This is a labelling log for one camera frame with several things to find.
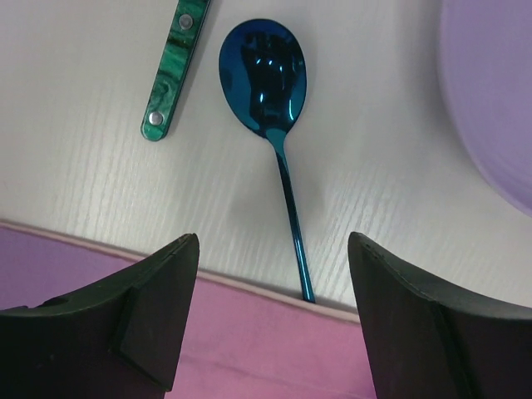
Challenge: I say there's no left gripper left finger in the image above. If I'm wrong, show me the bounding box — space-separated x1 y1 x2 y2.
1 234 200 398

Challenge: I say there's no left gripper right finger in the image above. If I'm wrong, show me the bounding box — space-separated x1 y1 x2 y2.
348 232 531 398

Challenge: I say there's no purple Frozen placemat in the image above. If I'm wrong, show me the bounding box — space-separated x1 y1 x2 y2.
1 223 375 398

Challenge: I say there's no blue metallic spoon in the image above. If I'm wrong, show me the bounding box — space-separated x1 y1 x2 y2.
218 18 315 303

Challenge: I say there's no lilac plastic plate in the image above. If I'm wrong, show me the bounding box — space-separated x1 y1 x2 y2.
438 1 531 214

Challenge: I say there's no green handled fork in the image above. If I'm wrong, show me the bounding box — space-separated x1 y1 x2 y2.
140 0 210 141

